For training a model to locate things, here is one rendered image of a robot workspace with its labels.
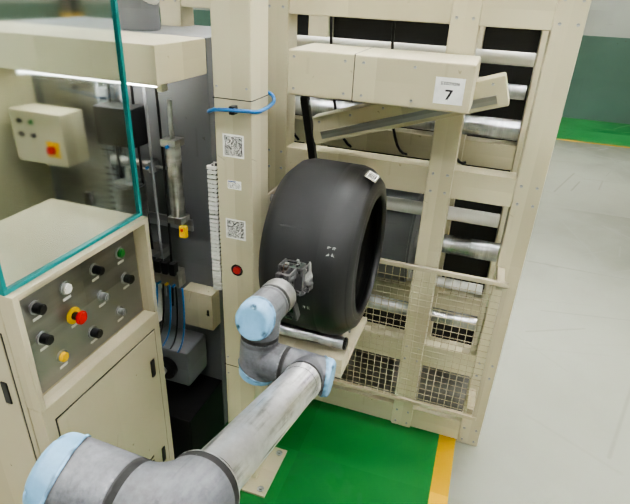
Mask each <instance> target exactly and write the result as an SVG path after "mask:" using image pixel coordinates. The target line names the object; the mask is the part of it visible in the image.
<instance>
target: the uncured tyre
mask: <svg viewBox="0 0 630 504"><path fill-rule="evenodd" d="M369 170H370V171H372V172H374V173H375V174H377V172H376V171H375V170H374V169H372V168H370V167H368V166H366V165H362V164H355V163H348V162H341V161H334V160H327V159H320V158H313V159H306V160H303V161H302V162H300V163H299V164H298V165H296V166H295V167H294V168H292V169H291V170H290V171H289V172H288V173H287V174H286V175H285V176H284V177H283V179H282V180H281V182H280V183H279V185H278V187H277V189H276V191H275V193H274V195H273V198H272V200H271V203H270V206H269V209H268V212H267V215H266V219H265V223H264V227H263V232H262V237H261V243H260V251H259V268H258V271H259V285H260V288H261V287H262V286H263V285H264V284H265V283H266V282H268V281H269V280H271V279H274V278H275V273H277V272H278V264H279V263H280V262H282V261H283V260H284V259H285V258H287V259H288V260H289V259H291V260H297V259H299V261H300V262H303V263H306V265H307V264H308V263H309V262H311V272H312V275H313V289H312V290H310V291H309V293H307V292H306V293H305V294H304V295H302V296H296V300H297V304H298V308H299V312H300V316H299V319H298V321H294V320H290V319H287V318H282V320H281V322H282V323H284V324H288V325H292V326H296V327H300V328H304V329H308V330H313V331H317V332H321V333H325V334H329V335H342V334H344V333H346V332H347V331H349V330H351V329H352V328H354V327H356V326H357V325H358V323H359V322H360V320H361V319H362V317H363V314H364V312H365V310H366V307H367V305H368V302H369V299H370V296H371V292H372V289H373V286H374V283H375V279H376V275H377V271H378V267H379V262H380V258H381V252H382V247H383V240H384V232H385V222H386V207H387V195H386V187H385V183H384V182H383V180H382V179H381V178H379V179H378V180H377V182H376V183H375V182H373V181H371V180H370V179H368V178H367V177H365V175H366V174H367V172H368V171H369ZM377 175H378V174H377ZM378 176H379V175H378ZM280 224H284V225H290V226H295V227H300V228H302V229H298V228H293V227H288V226H282V225H280ZM327 244H330V245H335V246H337V251H336V256H335V259H329V258H324V257H325V251H326V246H327ZM287 259H286V260H287ZM301 303H302V304H307V305H311V311H308V310H304V309H302V307H301Z"/></svg>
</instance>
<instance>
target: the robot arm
mask: <svg viewBox="0 0 630 504"><path fill-rule="evenodd" d="M286 259H287V258H285V259H284V260H283V261H282V262H280V263H279V264H278V272H277V273H275V278H274V279H271V280H269V281H268V282H266V283H265V284H264V285H263V286H262V287H261V288H260V289H259V290H258V291H256V292H255V293H254V294H253V295H252V296H251V297H250V298H248V299H246V300H245V301H244V302H243V303H242V304H241V306H240V307H239V309H238V310H237V312H236V316H235V324H236V327H237V329H238V331H239V333H240V334H241V337H240V353H239V359H238V365H239V374H240V376H241V378H242V379H243V380H244V381H245V382H247V383H249V384H251V385H255V386H266V385H269V384H271V383H272V382H273V383H272V384H271V385H270V386H269V387H268V388H266V389H265V390H264V391H263V392H262V393H261V394H260V395H259V396H258V397H257V398H256V399H255V400H254V401H253V402H251V403H250V404H249V405H248V406H247V407H246V408H245V409H244V410H243V411H242V412H241V413H240V414H239V415H238V416H236V417H235V418H234V419H233V420H232V421H231V422H230V423H229V424H228V425H227V426H226V427H225V428H224V429H223V430H221V431H220V432H219V433H218V434H217V435H216V436H215V437H214V438H213V439H212V440H211V441H210V442H209V443H208V444H206V445H205V446H204V447H203V448H202V449H201V450H199V449H196V450H189V451H186V452H184V453H182V454H181V455H179V456H178V457H177V458H176V459H175V460H172V461H166V462H156V461H153V460H150V459H147V458H145V457H143V456H140V455H137V454H135V453H132V452H129V451H127V450H124V449H121V448H119V447H116V446H114V445H111V444H108V443H106V442H103V441H100V440H98V439H95V438H92V437H91V435H89V434H86V435H84V434H81V433H77V432H70V433H66V434H64V435H62V436H60V437H59V438H58V439H57V440H55V441H53V442H52V443H51V444H50V445H49V446H48V447H47V448H46V449H45V451H44V452H43V453H42V454H41V456H40V457H39V458H38V460H37V461H36V463H35V465H34V466H33V468H32V470H31V472H30V474H29V476H28V478H27V481H26V484H25V487H24V492H23V497H22V504H239V503H240V490H241V489H242V487H243V486H244V485H245V484H246V482H247V481H248V480H249V479H250V477H251V476H252V475H253V474H254V472H255V471H256V470H257V469H258V467H259V466H260V465H261V464H262V462H263V461H264V460H265V459H266V457H267V456H268V455H269V454H270V452H271V451H272V450H273V449H274V447H275V446H276V445H277V444H278V442H279V441H280V440H281V439H282V437H283V436H284V435H285V434H286V432H287V431H288V430H289V428H290V427H291V426H292V425H293V423H294V422H295V421H296V420H297V418H298V417H299V416H300V415H301V413H302V412H303V411H304V410H305V408H306V407H307V406H308V405H309V403H310V402H311V401H312V400H313V399H314V398H315V397H316V396H317V395H318V396H319V397H328V395H329V393H330V391H331V388H332V384H333V380H334V376H335V370H336V361H335V360H334V359H333V358H330V357H327V356H326V355H324V356H323V355H319V354H316V353H312V352H309V351H305V350H302V349H298V348H295V347H291V346H288V345H285V344H281V343H278V340H279V330H280V322H281V320H282V318H287V319H290V320H294V321H298V319H299V316H300V312H299V308H298V304H297V300H296V296H302V295H304V294H305V293H306V292H307V293H309V291H310V290H312V289H313V275H312V272H311V262H309V263H308V264H307V265H306V263H303V262H300V261H299V259H297V260H291V259H289V260H288V259H287V260H286ZM306 268H307V269H306Z"/></svg>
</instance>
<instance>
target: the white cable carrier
mask: <svg viewBox="0 0 630 504"><path fill-rule="evenodd" d="M207 169H209V170H207V173H208V175H207V178H210V179H207V182H208V187H209V188H208V192H209V193H208V196H210V197H208V200H209V209H210V210H209V213H210V214H209V217H210V219H209V220H210V226H212V227H210V230H212V231H210V234H212V235H210V238H211V246H212V247H211V250H212V251H211V254H212V255H211V258H212V262H213V263H212V266H213V267H212V270H213V271H212V274H213V275H212V277H213V281H214V282H213V285H214V286H213V289H217V290H222V289H223V288H222V265H221V243H220V220H219V198H218V175H217V162H213V163H211V164H210V165H207ZM213 170H215V171H213ZM213 174H214V175H213ZM214 179H216V180H214ZM214 188H215V189H214ZM215 214H216V215H215Z"/></svg>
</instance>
